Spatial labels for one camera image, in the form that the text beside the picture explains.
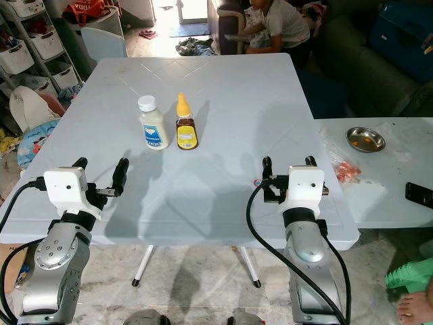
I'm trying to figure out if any red snack wrapper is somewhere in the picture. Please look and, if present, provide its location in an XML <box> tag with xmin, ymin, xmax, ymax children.
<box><xmin>334</xmin><ymin>160</ymin><xmax>361</xmax><ymax>183</ymax></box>

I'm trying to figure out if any blue printed kids float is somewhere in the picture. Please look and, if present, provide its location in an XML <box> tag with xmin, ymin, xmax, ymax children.
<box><xmin>16</xmin><ymin>118</ymin><xmax>61</xmax><ymax>170</ymax></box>

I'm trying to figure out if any white mayonnaise bottle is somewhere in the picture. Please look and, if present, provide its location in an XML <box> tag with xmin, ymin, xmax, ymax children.
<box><xmin>137</xmin><ymin>95</ymin><xmax>170</xmax><ymax>152</ymax></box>

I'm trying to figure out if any small steel dish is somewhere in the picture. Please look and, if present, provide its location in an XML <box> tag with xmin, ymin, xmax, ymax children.
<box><xmin>345</xmin><ymin>126</ymin><xmax>387</xmax><ymax>154</ymax></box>

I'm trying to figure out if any large white plastic table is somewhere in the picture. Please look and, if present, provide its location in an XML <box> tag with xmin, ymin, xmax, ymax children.
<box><xmin>0</xmin><ymin>55</ymin><xmax>361</xmax><ymax>288</ymax></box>

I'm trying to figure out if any small white plastic table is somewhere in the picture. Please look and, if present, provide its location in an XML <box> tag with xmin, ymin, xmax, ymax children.
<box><xmin>315</xmin><ymin>117</ymin><xmax>433</xmax><ymax>231</ymax></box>

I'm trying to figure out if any white potty seat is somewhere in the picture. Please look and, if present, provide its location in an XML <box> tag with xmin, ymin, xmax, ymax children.
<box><xmin>9</xmin><ymin>85</ymin><xmax>60</xmax><ymax>133</ymax></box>

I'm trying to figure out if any yellow-capped honey bottle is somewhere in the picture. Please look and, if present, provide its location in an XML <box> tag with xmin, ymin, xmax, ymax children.
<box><xmin>175</xmin><ymin>92</ymin><xmax>200</xmax><ymax>152</ymax></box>

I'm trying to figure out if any white storage basket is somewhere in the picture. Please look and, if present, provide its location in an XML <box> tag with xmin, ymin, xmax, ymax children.
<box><xmin>50</xmin><ymin>62</ymin><xmax>81</xmax><ymax>91</ymax></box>
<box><xmin>0</xmin><ymin>42</ymin><xmax>35</xmax><ymax>77</ymax></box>
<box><xmin>27</xmin><ymin>30</ymin><xmax>66</xmax><ymax>61</ymax></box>

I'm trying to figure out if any dark sofa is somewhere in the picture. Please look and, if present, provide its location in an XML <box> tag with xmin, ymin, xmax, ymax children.
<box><xmin>206</xmin><ymin>0</ymin><xmax>433</xmax><ymax>119</ymax></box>

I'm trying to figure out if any black phone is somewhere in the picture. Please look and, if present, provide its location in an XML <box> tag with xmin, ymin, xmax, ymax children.
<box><xmin>404</xmin><ymin>181</ymin><xmax>433</xmax><ymax>207</ymax></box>

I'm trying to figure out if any brown cardboard box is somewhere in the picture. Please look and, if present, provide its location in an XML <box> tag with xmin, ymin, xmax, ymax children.
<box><xmin>0</xmin><ymin>242</ymin><xmax>22</xmax><ymax>293</ymax></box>

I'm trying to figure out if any pale plastic chair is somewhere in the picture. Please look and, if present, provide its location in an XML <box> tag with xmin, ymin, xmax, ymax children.
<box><xmin>81</xmin><ymin>26</ymin><xmax>129</xmax><ymax>66</ymax></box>

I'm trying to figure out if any grey robot left leg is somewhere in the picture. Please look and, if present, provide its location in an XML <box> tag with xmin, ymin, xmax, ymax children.
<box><xmin>121</xmin><ymin>309</ymin><xmax>164</xmax><ymax>325</ymax></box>

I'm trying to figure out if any grey robot leg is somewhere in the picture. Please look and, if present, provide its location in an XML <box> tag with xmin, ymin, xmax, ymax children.
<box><xmin>121</xmin><ymin>309</ymin><xmax>164</xmax><ymax>325</ymax></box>
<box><xmin>225</xmin><ymin>311</ymin><xmax>266</xmax><ymax>325</ymax></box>

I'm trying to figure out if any grey robot right leg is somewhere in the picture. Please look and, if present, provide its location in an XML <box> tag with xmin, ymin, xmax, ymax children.
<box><xmin>225</xmin><ymin>311</ymin><xmax>266</xmax><ymax>325</ymax></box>

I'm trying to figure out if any child in grey shirt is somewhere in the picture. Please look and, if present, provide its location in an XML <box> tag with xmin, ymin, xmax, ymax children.
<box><xmin>242</xmin><ymin>0</ymin><xmax>313</xmax><ymax>53</ymax></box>

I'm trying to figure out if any green clothes pile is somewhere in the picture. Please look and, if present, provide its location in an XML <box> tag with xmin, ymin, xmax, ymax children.
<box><xmin>175</xmin><ymin>37</ymin><xmax>215</xmax><ymax>57</ymax></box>

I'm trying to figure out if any white shelf rack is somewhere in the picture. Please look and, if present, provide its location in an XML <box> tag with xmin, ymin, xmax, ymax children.
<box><xmin>0</xmin><ymin>0</ymin><xmax>83</xmax><ymax>109</ymax></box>

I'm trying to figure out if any green plastic stool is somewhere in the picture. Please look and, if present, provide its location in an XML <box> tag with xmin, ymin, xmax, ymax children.
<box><xmin>384</xmin><ymin>256</ymin><xmax>433</xmax><ymax>294</ymax></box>

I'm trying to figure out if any red bag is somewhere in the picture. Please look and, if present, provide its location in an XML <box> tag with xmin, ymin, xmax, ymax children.
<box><xmin>66</xmin><ymin>0</ymin><xmax>111</xmax><ymax>22</ymax></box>

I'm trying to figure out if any blue door mat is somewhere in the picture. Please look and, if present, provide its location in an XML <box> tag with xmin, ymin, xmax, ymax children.
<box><xmin>168</xmin><ymin>23</ymin><xmax>212</xmax><ymax>39</ymax></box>

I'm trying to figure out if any blue storage box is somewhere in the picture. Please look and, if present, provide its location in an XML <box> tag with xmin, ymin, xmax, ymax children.
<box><xmin>368</xmin><ymin>0</ymin><xmax>433</xmax><ymax>66</ymax></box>

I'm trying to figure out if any person's bare foot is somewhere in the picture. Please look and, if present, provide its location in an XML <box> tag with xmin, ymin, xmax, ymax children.
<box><xmin>396</xmin><ymin>290</ymin><xmax>433</xmax><ymax>325</ymax></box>

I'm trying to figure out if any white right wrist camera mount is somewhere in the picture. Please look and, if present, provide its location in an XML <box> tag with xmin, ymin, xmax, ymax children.
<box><xmin>286</xmin><ymin>165</ymin><xmax>326</xmax><ymax>209</ymax></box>

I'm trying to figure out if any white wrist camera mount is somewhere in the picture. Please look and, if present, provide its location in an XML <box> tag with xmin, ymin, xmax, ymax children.
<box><xmin>286</xmin><ymin>165</ymin><xmax>326</xmax><ymax>209</ymax></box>
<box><xmin>43</xmin><ymin>167</ymin><xmax>103</xmax><ymax>221</ymax></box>

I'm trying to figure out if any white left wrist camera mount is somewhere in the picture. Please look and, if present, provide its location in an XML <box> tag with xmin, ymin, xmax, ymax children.
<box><xmin>43</xmin><ymin>167</ymin><xmax>103</xmax><ymax>221</ymax></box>

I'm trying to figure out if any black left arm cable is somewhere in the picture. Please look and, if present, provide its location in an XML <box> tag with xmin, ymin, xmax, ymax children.
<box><xmin>0</xmin><ymin>179</ymin><xmax>52</xmax><ymax>325</ymax></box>

